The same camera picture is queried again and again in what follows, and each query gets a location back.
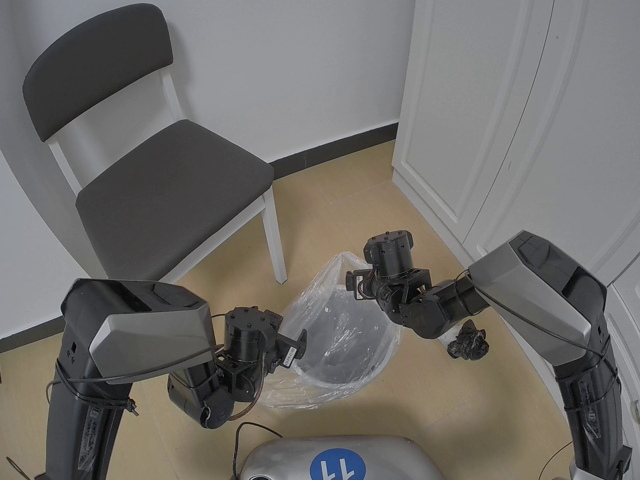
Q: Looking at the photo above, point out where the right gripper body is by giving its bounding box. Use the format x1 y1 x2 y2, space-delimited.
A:
352 282 396 314

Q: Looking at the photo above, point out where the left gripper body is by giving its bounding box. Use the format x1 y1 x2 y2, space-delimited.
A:
267 329 309 370

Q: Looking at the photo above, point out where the clear plastic bag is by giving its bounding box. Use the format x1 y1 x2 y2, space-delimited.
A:
259 251 401 410

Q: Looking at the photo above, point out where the black plastic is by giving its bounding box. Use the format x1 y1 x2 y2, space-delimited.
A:
447 319 490 362

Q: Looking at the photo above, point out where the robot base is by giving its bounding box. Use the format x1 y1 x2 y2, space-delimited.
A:
240 435 446 480

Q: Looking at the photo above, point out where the white trash bin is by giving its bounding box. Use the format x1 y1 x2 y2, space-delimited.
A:
294 288 396 389

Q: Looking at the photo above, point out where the white wardrobe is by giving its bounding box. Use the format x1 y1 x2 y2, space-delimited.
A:
391 0 640 469

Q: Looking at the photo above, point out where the dark grey padded white chair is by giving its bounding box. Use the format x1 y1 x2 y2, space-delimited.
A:
22 3 288 289

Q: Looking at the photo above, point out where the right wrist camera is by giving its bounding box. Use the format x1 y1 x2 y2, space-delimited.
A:
345 268 373 291

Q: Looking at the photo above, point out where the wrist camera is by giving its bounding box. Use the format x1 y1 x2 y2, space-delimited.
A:
345 268 373 291
260 309 285 339

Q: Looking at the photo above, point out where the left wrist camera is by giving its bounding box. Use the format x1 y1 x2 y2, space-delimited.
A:
260 309 285 339

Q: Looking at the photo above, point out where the black cable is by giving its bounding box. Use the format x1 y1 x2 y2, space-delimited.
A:
232 421 286 480

